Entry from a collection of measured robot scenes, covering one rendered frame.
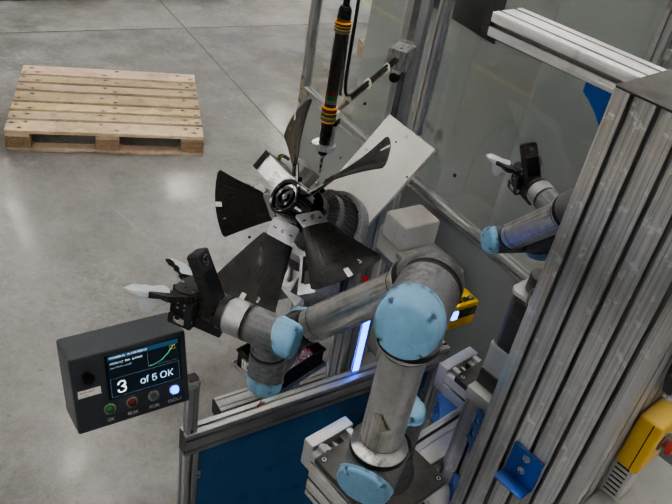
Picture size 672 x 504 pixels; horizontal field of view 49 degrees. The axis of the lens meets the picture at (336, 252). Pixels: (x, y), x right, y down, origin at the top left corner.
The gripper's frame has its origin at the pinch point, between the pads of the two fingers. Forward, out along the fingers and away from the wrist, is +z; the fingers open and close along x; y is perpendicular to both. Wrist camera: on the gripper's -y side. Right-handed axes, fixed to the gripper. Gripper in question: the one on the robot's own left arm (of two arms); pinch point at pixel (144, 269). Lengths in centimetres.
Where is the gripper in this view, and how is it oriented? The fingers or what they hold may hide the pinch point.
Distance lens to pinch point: 154.9
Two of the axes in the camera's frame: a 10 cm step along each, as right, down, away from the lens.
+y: -2.0, 8.6, 4.6
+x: 3.8, -3.7, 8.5
